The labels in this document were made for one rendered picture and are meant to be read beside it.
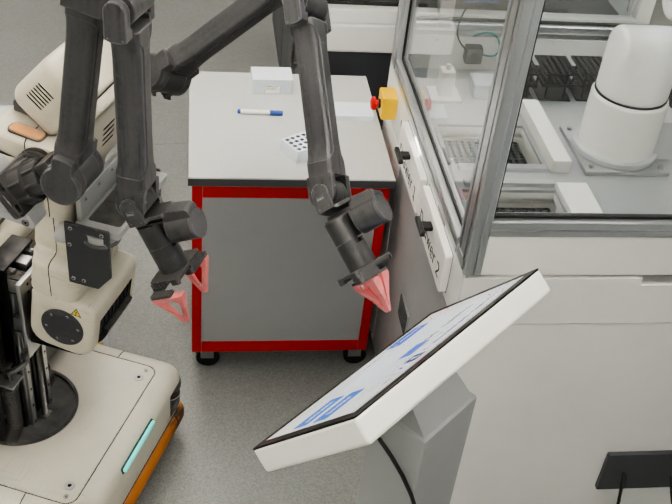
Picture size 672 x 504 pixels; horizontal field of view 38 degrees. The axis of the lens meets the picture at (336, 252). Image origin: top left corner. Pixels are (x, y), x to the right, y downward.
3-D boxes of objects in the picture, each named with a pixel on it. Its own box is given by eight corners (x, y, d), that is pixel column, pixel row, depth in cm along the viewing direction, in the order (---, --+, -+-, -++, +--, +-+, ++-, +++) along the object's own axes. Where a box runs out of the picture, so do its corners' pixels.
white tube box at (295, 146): (296, 163, 277) (297, 152, 275) (279, 149, 282) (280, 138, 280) (331, 152, 284) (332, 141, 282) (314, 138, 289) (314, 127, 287)
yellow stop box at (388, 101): (378, 120, 285) (381, 98, 281) (374, 108, 291) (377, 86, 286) (395, 120, 286) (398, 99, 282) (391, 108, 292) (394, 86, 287)
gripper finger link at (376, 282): (414, 296, 188) (391, 253, 188) (390, 312, 183) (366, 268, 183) (393, 305, 193) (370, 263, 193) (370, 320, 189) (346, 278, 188)
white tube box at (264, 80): (251, 94, 307) (252, 79, 304) (250, 80, 314) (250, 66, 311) (292, 94, 309) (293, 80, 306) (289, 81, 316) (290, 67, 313)
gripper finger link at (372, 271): (406, 301, 186) (383, 258, 186) (382, 318, 182) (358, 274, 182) (385, 310, 192) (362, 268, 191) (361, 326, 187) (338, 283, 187)
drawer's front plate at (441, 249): (438, 293, 228) (445, 256, 221) (416, 219, 251) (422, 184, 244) (445, 293, 228) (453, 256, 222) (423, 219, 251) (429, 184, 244)
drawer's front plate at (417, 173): (414, 214, 253) (420, 178, 246) (396, 154, 275) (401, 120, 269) (421, 214, 253) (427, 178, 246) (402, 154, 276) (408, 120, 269)
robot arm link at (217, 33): (312, -41, 199) (284, -56, 190) (336, 15, 195) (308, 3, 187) (160, 73, 219) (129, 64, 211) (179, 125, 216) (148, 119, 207)
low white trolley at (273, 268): (188, 374, 313) (187, 177, 267) (189, 255, 362) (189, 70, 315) (366, 372, 322) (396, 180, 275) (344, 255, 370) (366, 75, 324)
